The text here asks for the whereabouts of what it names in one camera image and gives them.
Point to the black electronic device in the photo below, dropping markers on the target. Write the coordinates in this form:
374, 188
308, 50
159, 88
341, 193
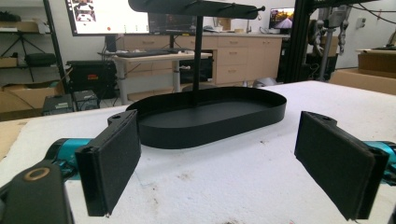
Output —
86, 100
58, 104

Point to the large computer monitor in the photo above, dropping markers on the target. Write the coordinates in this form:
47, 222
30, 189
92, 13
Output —
106, 15

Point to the black metal shelf rack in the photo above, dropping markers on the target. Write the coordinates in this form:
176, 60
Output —
54, 37

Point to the black equipment case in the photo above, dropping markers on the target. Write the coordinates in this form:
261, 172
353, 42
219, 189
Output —
90, 76

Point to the black keyboard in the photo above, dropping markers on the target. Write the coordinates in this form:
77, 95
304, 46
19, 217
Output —
141, 53

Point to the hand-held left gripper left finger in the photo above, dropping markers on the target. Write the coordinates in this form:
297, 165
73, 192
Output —
109, 165

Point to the small monitor with road picture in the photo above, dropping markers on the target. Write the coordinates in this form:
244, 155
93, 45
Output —
281, 18

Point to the light wooden drawer cabinet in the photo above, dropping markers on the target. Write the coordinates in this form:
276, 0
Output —
243, 56

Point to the black metal stand with oval tray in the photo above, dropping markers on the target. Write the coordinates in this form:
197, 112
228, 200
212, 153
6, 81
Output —
199, 121

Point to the black metal frame post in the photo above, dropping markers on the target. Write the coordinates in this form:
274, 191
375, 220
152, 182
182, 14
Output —
297, 40

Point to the light wooden standing desk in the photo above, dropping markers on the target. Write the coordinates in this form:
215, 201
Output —
149, 58

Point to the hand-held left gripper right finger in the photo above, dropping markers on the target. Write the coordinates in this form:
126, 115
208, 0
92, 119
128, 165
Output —
336, 165

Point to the cardboard box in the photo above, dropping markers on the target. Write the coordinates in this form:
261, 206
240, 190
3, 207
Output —
28, 96
367, 77

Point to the grey metal stand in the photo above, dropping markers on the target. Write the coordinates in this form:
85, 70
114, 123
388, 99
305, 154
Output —
330, 37

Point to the black bag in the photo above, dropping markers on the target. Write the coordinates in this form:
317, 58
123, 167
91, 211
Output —
40, 59

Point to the white foam table cover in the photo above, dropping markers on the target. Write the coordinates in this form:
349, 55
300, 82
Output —
218, 180

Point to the dark computer monitor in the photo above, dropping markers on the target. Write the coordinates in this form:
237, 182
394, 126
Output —
171, 23

